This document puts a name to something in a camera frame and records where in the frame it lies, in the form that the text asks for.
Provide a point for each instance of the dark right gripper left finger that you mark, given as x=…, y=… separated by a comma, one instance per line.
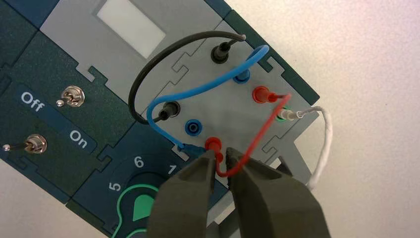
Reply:
x=183, y=203

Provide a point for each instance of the green rotary knob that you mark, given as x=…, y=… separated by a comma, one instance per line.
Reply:
x=142, y=207

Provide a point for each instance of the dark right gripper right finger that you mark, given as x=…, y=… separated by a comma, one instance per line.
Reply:
x=272, y=207

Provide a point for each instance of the white display window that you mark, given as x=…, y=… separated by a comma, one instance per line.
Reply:
x=131, y=23

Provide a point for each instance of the teal grey modular control box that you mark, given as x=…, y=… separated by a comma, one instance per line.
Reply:
x=98, y=42

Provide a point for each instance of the metal toggle switch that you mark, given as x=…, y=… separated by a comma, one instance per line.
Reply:
x=73, y=97
x=34, y=144

